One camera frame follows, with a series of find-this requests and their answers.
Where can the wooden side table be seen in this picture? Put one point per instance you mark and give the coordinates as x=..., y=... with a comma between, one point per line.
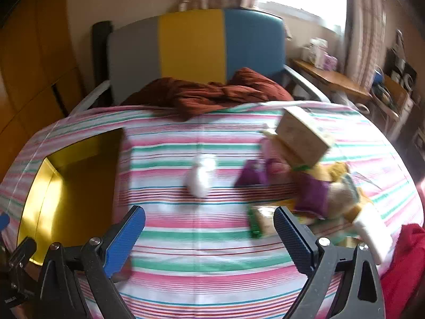
x=332, y=78

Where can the brown blanket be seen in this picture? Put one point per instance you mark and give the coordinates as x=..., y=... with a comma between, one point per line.
x=199, y=96

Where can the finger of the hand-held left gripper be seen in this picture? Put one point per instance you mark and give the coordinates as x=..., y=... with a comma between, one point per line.
x=21, y=254
x=3, y=222

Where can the cluttered wooden shelf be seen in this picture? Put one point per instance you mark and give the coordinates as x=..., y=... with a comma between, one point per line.
x=395, y=86

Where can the white bed side rail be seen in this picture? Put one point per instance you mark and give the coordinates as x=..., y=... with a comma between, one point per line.
x=91, y=96
x=305, y=83

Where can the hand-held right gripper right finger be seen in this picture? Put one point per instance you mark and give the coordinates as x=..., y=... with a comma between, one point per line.
x=292, y=239

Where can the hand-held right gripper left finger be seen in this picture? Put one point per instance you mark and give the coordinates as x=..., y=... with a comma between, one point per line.
x=123, y=239

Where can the gold metal tray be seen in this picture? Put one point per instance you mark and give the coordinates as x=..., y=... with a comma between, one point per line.
x=76, y=179

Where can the white tissue box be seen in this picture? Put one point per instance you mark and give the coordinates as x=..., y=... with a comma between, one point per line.
x=313, y=53

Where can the pink hair roller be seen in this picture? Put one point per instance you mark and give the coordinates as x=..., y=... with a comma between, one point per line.
x=270, y=153

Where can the purple snack packet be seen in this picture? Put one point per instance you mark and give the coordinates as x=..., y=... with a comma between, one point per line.
x=312, y=196
x=250, y=174

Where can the wooden wardrobe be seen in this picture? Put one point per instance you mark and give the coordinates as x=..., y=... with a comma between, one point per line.
x=33, y=56

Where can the white plastic bag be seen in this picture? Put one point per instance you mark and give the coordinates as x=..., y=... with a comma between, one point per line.
x=201, y=176

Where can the green-edged peanut packet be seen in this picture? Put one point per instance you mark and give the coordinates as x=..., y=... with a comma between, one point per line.
x=264, y=221

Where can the black upright post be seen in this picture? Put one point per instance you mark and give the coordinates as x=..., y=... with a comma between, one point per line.
x=101, y=50

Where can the beige cardboard box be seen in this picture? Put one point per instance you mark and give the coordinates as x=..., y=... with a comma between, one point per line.
x=303, y=136

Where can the white soap block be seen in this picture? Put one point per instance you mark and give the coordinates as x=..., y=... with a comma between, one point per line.
x=372, y=232

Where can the purple tissue box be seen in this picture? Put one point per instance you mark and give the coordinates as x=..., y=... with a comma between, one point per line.
x=330, y=62

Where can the red cloth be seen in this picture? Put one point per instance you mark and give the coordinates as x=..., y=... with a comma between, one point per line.
x=405, y=272

